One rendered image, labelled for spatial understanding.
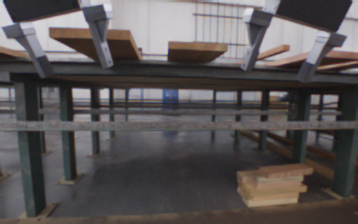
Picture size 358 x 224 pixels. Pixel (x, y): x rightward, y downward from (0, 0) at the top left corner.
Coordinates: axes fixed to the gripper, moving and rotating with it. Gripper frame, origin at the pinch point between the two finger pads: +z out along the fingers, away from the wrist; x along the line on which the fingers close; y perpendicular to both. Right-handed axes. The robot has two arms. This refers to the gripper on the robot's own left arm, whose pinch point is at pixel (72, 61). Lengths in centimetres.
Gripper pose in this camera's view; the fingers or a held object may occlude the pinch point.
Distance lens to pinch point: 40.6
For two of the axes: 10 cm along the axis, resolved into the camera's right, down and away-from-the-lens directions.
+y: 0.5, -4.9, 8.7
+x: -9.9, 1.0, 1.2
